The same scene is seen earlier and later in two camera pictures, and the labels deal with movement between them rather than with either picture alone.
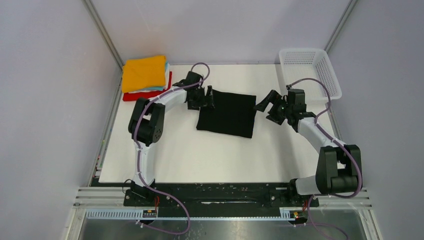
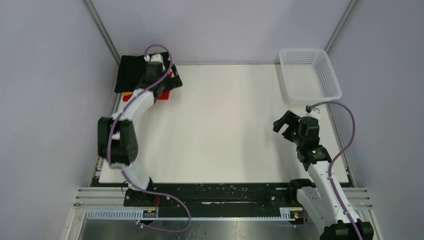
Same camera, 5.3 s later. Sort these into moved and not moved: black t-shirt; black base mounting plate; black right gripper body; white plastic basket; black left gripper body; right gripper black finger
Moved: black right gripper body; black t-shirt; right gripper black finger; black left gripper body
Not moved: black base mounting plate; white plastic basket
